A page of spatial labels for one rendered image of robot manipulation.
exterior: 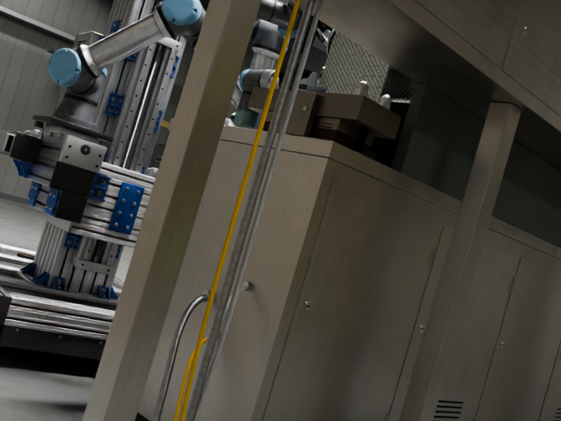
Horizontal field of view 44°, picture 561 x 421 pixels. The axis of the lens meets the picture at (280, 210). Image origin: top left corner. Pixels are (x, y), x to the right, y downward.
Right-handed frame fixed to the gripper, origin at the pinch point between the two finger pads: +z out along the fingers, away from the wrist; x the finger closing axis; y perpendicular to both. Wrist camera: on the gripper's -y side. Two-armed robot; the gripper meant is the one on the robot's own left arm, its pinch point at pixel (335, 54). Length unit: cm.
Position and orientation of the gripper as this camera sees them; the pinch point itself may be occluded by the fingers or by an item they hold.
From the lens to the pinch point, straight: 217.4
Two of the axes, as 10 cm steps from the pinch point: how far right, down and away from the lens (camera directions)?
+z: 3.4, 7.5, -5.7
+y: 6.5, -6.2, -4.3
